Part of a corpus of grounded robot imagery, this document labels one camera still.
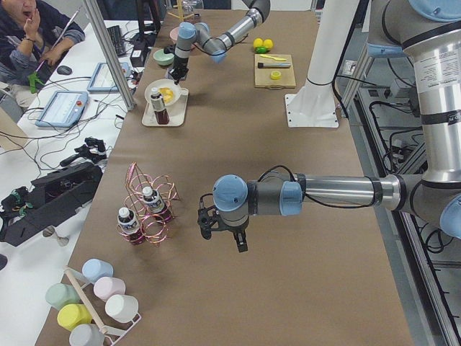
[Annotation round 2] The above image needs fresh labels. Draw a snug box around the white plate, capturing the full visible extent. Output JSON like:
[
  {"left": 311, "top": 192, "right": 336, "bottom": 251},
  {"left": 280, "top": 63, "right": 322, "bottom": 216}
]
[{"left": 144, "top": 79, "right": 182, "bottom": 106}]

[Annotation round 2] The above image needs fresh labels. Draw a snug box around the lemon half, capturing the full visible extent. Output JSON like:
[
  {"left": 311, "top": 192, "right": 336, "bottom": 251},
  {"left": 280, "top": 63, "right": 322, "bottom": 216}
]
[{"left": 270, "top": 71, "right": 282, "bottom": 80}]

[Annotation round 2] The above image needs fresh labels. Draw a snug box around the grey folded cloth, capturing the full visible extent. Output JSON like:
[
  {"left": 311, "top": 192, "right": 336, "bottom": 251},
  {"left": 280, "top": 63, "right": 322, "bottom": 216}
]
[{"left": 166, "top": 69, "right": 181, "bottom": 80}]

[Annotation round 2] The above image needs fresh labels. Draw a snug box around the green lime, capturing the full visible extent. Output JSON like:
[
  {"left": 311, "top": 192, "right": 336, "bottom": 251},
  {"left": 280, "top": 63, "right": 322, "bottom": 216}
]
[{"left": 255, "top": 46, "right": 267, "bottom": 54}]

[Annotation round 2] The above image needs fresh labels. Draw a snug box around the pink cup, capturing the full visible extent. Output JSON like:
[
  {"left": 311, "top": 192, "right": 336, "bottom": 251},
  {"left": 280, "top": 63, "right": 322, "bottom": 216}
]
[{"left": 93, "top": 277, "right": 126, "bottom": 301}]

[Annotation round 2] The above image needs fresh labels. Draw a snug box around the grey cup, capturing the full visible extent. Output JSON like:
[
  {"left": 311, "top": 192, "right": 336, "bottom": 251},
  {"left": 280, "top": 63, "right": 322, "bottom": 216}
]
[{"left": 69, "top": 324, "right": 104, "bottom": 346}]

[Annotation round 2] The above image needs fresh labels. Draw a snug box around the near teach pendant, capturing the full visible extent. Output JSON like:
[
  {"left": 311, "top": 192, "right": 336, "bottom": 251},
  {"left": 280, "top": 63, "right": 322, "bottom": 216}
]
[{"left": 35, "top": 91, "right": 89, "bottom": 128}]

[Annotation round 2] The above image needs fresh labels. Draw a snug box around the yellow plastic knife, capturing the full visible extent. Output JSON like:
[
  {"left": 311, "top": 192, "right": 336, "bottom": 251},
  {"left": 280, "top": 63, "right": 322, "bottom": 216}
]
[{"left": 259, "top": 54, "right": 287, "bottom": 61}]

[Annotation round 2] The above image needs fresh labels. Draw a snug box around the yellow cup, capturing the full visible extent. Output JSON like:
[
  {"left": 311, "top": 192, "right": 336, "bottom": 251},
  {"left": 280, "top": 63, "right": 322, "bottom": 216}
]
[{"left": 57, "top": 303, "right": 92, "bottom": 332}]

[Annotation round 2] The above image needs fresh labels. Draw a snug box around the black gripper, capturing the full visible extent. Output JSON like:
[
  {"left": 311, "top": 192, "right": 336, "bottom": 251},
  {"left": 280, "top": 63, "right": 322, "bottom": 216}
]
[
  {"left": 224, "top": 225, "right": 248, "bottom": 252},
  {"left": 170, "top": 65, "right": 189, "bottom": 84}
]

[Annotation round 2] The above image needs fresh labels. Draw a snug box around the yellow lemon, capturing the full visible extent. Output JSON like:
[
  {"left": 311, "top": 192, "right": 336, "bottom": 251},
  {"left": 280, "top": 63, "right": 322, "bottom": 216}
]
[
  {"left": 263, "top": 39, "right": 274, "bottom": 51},
  {"left": 253, "top": 37, "right": 264, "bottom": 50}
]

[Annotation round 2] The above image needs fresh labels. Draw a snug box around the pink bowl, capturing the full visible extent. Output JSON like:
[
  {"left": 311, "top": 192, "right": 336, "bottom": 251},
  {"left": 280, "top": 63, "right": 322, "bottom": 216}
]
[{"left": 169, "top": 27, "right": 179, "bottom": 43}]

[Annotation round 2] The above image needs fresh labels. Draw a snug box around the computer mouse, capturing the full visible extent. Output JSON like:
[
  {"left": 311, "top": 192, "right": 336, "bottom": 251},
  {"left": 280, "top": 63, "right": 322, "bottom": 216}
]
[{"left": 56, "top": 66, "right": 73, "bottom": 76}]

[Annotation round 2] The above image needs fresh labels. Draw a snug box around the aluminium frame post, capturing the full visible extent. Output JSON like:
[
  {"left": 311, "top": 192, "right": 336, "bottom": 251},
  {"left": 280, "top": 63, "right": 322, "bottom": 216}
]
[{"left": 83, "top": 0, "right": 135, "bottom": 111}]

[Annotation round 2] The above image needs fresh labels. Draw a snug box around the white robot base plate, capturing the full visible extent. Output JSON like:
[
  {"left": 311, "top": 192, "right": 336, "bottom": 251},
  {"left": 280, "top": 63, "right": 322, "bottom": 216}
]
[{"left": 285, "top": 93, "right": 339, "bottom": 128}]

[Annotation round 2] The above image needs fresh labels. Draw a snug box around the white cup rack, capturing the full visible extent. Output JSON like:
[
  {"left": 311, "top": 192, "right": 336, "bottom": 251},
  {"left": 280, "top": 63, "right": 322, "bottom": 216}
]
[{"left": 63, "top": 266, "right": 142, "bottom": 345}]

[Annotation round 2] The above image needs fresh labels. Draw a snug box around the tea bottle on tray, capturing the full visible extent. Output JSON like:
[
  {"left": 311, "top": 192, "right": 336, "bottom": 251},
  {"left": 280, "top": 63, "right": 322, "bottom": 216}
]
[{"left": 150, "top": 87, "right": 170, "bottom": 125}]

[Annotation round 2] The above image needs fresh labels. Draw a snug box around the green cup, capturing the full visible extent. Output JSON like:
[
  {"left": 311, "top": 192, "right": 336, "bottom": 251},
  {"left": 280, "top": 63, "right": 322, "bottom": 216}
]
[{"left": 45, "top": 283, "right": 81, "bottom": 311}]

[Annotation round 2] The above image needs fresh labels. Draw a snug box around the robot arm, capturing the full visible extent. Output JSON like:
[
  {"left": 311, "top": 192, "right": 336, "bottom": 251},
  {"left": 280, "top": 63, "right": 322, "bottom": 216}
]
[
  {"left": 197, "top": 1, "right": 460, "bottom": 252},
  {"left": 169, "top": 0, "right": 271, "bottom": 84}
]

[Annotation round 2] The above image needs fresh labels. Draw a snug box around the blue cup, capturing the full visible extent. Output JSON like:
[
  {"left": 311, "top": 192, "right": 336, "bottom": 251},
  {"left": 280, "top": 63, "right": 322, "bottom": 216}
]
[{"left": 81, "top": 258, "right": 114, "bottom": 283}]

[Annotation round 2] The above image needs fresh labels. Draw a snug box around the green bowl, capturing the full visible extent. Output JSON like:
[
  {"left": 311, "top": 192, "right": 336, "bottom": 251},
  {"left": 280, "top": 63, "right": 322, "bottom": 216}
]
[{"left": 152, "top": 49, "right": 174, "bottom": 66}]

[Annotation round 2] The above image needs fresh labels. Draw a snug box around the wooden cutting board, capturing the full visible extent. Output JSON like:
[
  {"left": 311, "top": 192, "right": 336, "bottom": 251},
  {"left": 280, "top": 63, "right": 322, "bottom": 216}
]
[{"left": 254, "top": 54, "right": 296, "bottom": 89}]

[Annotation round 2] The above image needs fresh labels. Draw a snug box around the white camera pole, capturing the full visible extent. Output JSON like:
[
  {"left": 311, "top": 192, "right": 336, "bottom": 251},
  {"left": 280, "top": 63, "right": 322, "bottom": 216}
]
[{"left": 297, "top": 1, "right": 368, "bottom": 99}]

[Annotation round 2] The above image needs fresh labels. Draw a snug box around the far teach pendant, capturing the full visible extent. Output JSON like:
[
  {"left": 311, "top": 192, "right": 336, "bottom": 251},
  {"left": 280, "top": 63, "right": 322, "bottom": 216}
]
[{"left": 86, "top": 62, "right": 118, "bottom": 93}]

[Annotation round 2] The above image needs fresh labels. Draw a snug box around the glazed donut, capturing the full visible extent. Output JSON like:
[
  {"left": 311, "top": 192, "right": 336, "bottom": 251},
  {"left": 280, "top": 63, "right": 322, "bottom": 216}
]
[{"left": 159, "top": 87, "right": 175, "bottom": 104}]

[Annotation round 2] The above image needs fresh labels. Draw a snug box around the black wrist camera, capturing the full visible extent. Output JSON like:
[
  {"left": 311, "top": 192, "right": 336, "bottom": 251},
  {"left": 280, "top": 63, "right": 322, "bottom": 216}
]
[{"left": 164, "top": 45, "right": 176, "bottom": 54}]

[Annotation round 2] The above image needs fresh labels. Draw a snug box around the person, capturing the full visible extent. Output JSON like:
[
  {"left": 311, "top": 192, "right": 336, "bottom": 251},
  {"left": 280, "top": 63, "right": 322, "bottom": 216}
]
[{"left": 1, "top": 1, "right": 85, "bottom": 86}]

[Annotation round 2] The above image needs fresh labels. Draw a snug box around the copper wire bottle rack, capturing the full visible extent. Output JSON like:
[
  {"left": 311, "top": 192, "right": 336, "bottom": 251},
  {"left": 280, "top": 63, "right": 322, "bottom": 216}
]
[{"left": 117, "top": 162, "right": 179, "bottom": 246}]

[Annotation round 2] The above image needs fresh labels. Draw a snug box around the tea bottle in rack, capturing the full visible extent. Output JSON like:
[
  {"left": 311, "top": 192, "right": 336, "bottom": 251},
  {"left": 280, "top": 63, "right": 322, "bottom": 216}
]
[
  {"left": 142, "top": 186, "right": 171, "bottom": 223},
  {"left": 117, "top": 207, "right": 146, "bottom": 245}
]

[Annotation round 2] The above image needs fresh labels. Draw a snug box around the white cup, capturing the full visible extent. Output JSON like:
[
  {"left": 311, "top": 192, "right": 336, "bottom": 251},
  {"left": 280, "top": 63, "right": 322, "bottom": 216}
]
[{"left": 105, "top": 294, "right": 139, "bottom": 323}]

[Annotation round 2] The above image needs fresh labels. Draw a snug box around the black keyboard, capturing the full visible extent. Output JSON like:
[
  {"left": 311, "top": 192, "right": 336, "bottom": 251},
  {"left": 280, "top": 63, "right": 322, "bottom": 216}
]
[{"left": 107, "top": 25, "right": 126, "bottom": 56}]

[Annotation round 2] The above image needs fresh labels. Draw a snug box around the steel muddler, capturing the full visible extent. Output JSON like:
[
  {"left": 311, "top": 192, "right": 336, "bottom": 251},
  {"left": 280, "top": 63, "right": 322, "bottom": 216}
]
[{"left": 256, "top": 62, "right": 292, "bottom": 68}]

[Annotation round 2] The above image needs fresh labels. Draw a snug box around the teach pendant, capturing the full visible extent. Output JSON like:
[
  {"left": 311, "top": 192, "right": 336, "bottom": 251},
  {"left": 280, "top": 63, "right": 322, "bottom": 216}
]
[
  {"left": 86, "top": 62, "right": 118, "bottom": 93},
  {"left": 35, "top": 91, "right": 89, "bottom": 128}
]

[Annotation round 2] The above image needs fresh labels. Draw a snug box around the white rabbit tray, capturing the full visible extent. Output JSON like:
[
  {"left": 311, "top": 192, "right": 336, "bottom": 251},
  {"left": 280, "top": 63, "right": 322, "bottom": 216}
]
[{"left": 141, "top": 88, "right": 189, "bottom": 127}]

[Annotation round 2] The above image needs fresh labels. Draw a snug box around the lower yellow lemon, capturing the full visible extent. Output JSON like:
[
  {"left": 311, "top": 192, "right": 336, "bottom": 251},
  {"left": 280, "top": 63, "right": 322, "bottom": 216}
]
[{"left": 253, "top": 37, "right": 264, "bottom": 50}]

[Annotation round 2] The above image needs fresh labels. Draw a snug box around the black equipment case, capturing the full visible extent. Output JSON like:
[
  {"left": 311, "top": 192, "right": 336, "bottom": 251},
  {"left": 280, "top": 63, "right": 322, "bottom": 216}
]
[{"left": 1, "top": 162, "right": 102, "bottom": 247}]

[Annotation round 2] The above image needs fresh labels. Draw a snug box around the upper yellow lemon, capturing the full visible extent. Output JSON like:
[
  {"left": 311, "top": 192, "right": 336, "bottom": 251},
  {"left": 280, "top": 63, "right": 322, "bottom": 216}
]
[{"left": 263, "top": 39, "right": 274, "bottom": 51}]

